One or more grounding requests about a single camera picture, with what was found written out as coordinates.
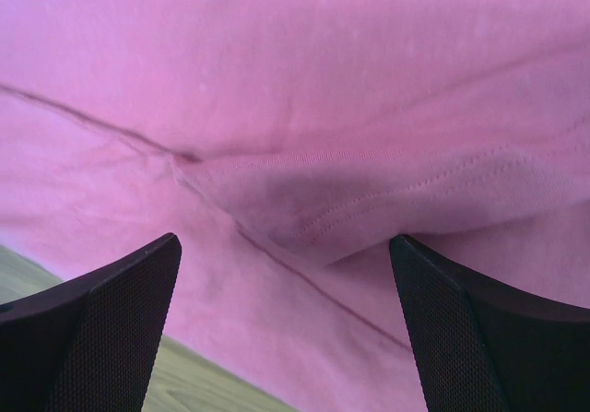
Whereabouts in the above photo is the salmon pink t-shirt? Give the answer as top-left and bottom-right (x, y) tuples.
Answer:
(1, 0), (589, 411)

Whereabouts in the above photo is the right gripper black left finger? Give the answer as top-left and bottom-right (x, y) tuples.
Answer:
(1, 233), (182, 411)

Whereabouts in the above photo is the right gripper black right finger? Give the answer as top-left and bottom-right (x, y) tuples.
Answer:
(389, 235), (589, 411)

